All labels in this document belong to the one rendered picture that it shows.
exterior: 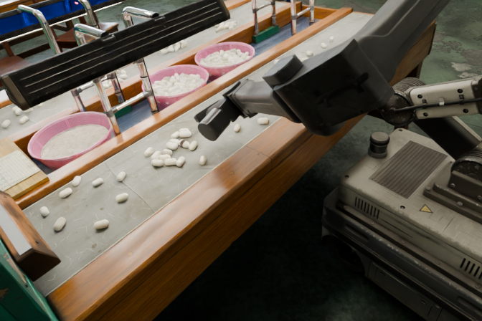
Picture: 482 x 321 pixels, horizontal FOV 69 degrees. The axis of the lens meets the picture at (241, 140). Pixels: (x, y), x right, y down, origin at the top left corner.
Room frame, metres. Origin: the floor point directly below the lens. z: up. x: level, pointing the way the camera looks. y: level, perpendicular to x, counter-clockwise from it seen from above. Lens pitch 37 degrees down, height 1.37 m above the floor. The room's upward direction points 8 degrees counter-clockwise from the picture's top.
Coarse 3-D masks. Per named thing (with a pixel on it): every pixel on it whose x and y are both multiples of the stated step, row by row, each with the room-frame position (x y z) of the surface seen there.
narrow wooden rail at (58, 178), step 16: (336, 16) 1.75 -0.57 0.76; (304, 32) 1.60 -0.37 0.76; (272, 48) 1.46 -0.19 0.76; (288, 48) 1.47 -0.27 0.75; (256, 64) 1.32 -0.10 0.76; (224, 80) 1.21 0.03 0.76; (192, 96) 1.12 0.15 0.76; (208, 96) 1.13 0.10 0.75; (160, 112) 1.04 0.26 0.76; (176, 112) 1.03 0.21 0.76; (144, 128) 0.95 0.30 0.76; (112, 144) 0.89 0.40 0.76; (128, 144) 0.90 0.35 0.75; (80, 160) 0.82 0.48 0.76; (96, 160) 0.82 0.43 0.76; (48, 176) 0.77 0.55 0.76; (64, 176) 0.76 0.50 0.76; (32, 192) 0.71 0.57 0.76; (48, 192) 0.72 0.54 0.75
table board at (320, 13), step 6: (306, 6) 2.08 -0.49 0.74; (318, 6) 2.03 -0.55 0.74; (306, 12) 2.08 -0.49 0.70; (318, 12) 2.02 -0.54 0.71; (324, 12) 1.99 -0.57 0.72; (330, 12) 1.96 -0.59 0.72; (354, 12) 1.86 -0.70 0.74; (360, 12) 1.84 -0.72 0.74; (318, 18) 2.01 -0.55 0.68; (432, 42) 1.56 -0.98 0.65
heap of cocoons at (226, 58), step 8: (208, 56) 1.52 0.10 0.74; (216, 56) 1.51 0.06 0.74; (224, 56) 1.51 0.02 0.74; (232, 56) 1.51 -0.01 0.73; (240, 56) 1.50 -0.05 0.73; (248, 56) 1.46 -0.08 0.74; (208, 64) 1.43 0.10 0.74; (216, 64) 1.43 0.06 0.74; (224, 64) 1.42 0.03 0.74; (224, 72) 1.34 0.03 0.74
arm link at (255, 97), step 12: (288, 60) 0.39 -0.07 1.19; (300, 60) 0.40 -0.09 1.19; (276, 72) 0.39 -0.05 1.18; (288, 72) 0.38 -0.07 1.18; (240, 84) 0.71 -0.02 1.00; (252, 84) 0.64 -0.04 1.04; (264, 84) 0.55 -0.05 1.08; (276, 84) 0.40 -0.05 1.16; (228, 96) 0.70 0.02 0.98; (240, 96) 0.63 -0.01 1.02; (252, 96) 0.54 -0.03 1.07; (264, 96) 0.47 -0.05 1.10; (276, 96) 0.42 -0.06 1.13; (240, 108) 0.69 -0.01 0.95; (252, 108) 0.57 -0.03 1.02; (264, 108) 0.50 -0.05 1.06; (276, 108) 0.44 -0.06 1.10; (288, 108) 0.41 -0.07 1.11; (300, 120) 0.40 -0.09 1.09; (324, 132) 0.36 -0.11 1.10
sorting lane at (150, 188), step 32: (320, 32) 1.63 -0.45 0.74; (352, 32) 1.58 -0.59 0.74; (160, 128) 0.98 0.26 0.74; (192, 128) 0.95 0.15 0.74; (256, 128) 0.90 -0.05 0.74; (128, 160) 0.82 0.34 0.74; (192, 160) 0.78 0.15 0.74; (224, 160) 0.76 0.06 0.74; (96, 192) 0.70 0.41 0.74; (128, 192) 0.69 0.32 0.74; (160, 192) 0.67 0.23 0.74; (32, 224) 0.62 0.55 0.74; (128, 224) 0.57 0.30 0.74; (64, 256) 0.51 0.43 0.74; (96, 256) 0.49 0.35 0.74
